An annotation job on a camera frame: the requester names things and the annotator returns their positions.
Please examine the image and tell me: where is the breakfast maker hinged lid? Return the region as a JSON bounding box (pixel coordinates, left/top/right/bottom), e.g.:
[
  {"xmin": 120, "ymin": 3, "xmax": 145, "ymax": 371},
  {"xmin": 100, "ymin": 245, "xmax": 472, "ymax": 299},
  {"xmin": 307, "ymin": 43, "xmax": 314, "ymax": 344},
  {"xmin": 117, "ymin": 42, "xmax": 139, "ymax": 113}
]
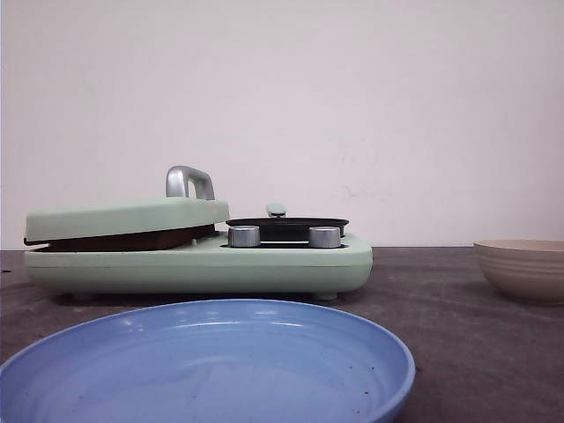
[{"xmin": 24, "ymin": 166, "xmax": 230, "ymax": 246}]

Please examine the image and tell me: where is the cream ribbed bowl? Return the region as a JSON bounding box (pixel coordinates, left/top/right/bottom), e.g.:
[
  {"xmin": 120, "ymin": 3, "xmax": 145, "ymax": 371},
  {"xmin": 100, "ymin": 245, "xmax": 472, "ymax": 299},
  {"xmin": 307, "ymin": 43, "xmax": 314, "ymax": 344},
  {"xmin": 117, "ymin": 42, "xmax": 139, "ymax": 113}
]
[{"xmin": 473, "ymin": 239, "xmax": 563, "ymax": 304}]

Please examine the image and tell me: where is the mint green breakfast maker base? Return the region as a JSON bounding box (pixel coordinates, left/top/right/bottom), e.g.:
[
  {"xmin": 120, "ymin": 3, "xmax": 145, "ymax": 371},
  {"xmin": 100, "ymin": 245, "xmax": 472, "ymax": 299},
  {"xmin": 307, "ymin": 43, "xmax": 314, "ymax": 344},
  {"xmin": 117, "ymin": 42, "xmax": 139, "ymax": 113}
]
[{"xmin": 24, "ymin": 233, "xmax": 373, "ymax": 300}]

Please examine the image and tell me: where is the right silver control knob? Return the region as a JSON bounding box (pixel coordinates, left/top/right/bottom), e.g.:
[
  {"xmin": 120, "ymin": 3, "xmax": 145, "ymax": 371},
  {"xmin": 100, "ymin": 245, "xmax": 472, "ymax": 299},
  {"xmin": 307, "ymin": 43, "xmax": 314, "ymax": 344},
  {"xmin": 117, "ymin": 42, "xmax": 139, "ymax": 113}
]
[{"xmin": 308, "ymin": 226, "xmax": 341, "ymax": 249}]

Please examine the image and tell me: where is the silver control knob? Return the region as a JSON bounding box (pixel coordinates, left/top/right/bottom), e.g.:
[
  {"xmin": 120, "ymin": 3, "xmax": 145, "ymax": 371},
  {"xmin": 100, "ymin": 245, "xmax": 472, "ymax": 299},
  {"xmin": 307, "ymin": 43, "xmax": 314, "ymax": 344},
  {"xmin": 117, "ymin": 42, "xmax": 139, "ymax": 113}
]
[
  {"xmin": 228, "ymin": 226, "xmax": 261, "ymax": 249},
  {"xmin": 308, "ymin": 226, "xmax": 341, "ymax": 249}
]

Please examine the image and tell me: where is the left silver control knob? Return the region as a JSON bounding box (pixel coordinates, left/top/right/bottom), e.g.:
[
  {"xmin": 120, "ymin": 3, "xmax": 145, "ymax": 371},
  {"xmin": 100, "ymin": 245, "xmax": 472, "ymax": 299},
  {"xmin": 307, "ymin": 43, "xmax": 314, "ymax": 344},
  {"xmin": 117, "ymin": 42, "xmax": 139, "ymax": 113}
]
[{"xmin": 228, "ymin": 226, "xmax": 261, "ymax": 249}]

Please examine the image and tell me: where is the blue plate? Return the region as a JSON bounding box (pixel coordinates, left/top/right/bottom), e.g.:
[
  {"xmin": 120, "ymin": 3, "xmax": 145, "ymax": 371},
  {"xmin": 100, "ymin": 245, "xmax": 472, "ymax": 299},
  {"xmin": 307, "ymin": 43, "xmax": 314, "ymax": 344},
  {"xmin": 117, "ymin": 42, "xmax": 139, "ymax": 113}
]
[{"xmin": 1, "ymin": 300, "xmax": 416, "ymax": 422}]

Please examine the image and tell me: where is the black frying pan mint handle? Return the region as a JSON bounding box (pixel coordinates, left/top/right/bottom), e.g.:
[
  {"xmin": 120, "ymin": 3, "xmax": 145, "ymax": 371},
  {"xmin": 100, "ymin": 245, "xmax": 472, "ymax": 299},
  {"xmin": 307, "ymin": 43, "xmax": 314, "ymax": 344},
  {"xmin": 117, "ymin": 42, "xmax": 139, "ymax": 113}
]
[{"xmin": 226, "ymin": 204, "xmax": 349, "ymax": 241}]

